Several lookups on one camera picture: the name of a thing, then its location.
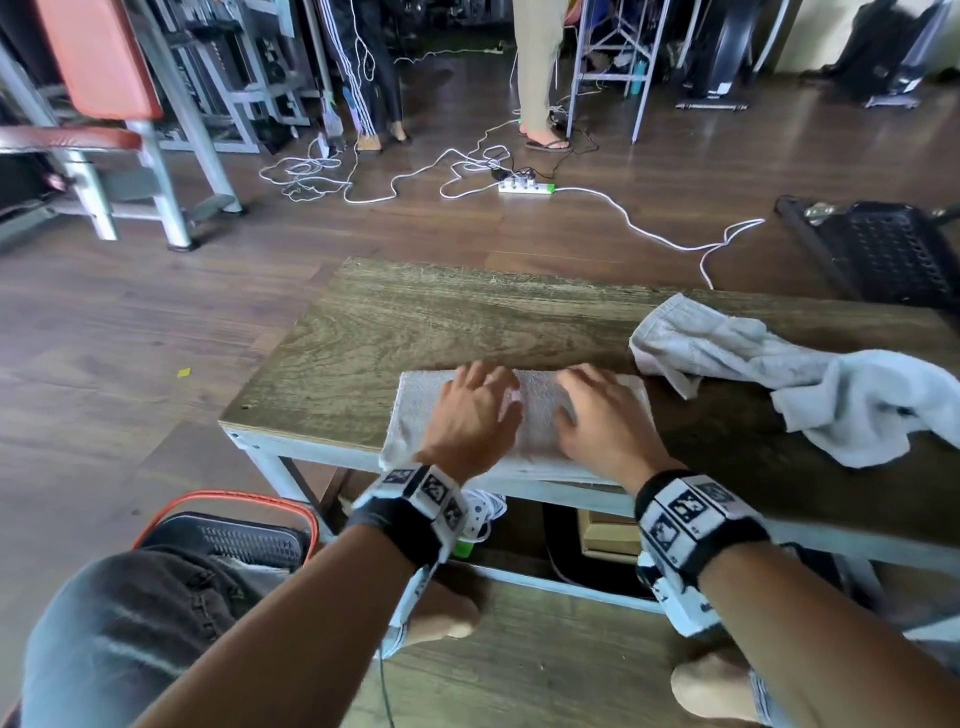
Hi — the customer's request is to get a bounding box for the person's right hand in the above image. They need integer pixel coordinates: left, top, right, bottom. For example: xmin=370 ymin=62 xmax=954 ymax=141
xmin=553 ymin=363 xmax=684 ymax=498

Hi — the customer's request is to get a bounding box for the person's left hand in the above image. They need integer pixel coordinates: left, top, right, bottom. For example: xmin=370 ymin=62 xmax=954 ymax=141
xmin=416 ymin=361 xmax=524 ymax=485

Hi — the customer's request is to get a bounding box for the grey towel striped border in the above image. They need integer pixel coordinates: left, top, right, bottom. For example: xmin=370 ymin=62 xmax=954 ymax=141
xmin=378 ymin=367 xmax=654 ymax=487

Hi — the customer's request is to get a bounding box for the heap of grey towels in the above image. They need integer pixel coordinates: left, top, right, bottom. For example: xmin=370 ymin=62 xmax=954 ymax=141
xmin=628 ymin=292 xmax=960 ymax=470

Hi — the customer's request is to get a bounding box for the black basket orange rim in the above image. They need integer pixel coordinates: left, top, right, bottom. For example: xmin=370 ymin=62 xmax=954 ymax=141
xmin=133 ymin=489 xmax=322 ymax=571

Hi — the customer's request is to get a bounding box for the person's left forearm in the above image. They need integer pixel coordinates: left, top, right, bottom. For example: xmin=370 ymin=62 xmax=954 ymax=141
xmin=134 ymin=524 xmax=418 ymax=728

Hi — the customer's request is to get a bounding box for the person's right forearm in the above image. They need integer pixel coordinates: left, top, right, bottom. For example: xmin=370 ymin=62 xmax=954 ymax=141
xmin=701 ymin=541 xmax=960 ymax=728

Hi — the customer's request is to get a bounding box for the person's right foot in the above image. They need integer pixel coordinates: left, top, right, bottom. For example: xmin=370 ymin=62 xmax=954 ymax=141
xmin=669 ymin=648 xmax=759 ymax=723

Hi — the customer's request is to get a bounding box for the person's left leg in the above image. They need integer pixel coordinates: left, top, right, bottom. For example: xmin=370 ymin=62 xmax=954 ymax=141
xmin=18 ymin=547 xmax=290 ymax=728

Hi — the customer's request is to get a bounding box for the white green socket adapter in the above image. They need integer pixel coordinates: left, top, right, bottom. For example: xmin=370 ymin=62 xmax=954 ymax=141
xmin=453 ymin=488 xmax=510 ymax=560

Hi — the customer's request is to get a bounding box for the plain cardboard box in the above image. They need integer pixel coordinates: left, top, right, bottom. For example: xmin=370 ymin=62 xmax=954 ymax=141
xmin=577 ymin=508 xmax=643 ymax=564

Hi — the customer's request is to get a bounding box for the black round tub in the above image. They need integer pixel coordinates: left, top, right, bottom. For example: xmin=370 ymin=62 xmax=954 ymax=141
xmin=541 ymin=502 xmax=886 ymax=609

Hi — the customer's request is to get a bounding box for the low wooden table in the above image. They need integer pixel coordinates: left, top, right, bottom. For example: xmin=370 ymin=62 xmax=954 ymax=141
xmin=219 ymin=423 xmax=960 ymax=646

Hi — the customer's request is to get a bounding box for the black perforated platform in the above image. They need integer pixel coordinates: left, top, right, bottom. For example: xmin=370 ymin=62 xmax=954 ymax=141
xmin=774 ymin=194 xmax=960 ymax=316

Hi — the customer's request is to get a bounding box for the clear spray bottle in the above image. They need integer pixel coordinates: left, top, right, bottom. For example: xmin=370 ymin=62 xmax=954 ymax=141
xmin=320 ymin=74 xmax=346 ymax=140

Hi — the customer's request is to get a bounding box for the white folding table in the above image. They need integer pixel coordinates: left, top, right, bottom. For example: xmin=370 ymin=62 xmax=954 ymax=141
xmin=566 ymin=0 xmax=673 ymax=145

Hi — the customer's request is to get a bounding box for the black elliptical trainer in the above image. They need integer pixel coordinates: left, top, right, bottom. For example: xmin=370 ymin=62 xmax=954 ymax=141
xmin=674 ymin=0 xmax=793 ymax=112

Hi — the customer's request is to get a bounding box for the grey weight machine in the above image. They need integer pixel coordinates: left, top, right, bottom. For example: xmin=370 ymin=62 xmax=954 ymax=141
xmin=146 ymin=0 xmax=335 ymax=157

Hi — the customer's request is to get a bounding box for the black gym equipment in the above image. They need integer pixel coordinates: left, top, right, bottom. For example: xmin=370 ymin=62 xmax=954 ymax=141
xmin=802 ymin=0 xmax=954 ymax=110

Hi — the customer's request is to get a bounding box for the orange padded gym machine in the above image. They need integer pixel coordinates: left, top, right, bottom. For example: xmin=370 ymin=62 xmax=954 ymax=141
xmin=0 ymin=0 xmax=247 ymax=253

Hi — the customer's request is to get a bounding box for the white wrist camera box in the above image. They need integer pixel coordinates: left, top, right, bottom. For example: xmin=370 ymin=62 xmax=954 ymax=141
xmin=378 ymin=562 xmax=440 ymax=661
xmin=637 ymin=551 xmax=725 ymax=639

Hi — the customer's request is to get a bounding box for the long white cable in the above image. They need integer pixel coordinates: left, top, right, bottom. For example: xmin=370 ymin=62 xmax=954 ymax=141
xmin=553 ymin=185 xmax=768 ymax=291

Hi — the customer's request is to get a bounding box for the tangled white cable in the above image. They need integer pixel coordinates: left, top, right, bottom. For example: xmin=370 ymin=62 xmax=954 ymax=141
xmin=438 ymin=119 xmax=519 ymax=202

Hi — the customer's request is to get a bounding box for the thin black cable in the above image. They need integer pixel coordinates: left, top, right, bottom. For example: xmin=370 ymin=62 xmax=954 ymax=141
xmin=547 ymin=104 xmax=601 ymax=178

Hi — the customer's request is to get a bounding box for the looped white cable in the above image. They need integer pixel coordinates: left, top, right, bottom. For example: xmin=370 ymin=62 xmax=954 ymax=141
xmin=258 ymin=134 xmax=459 ymax=206

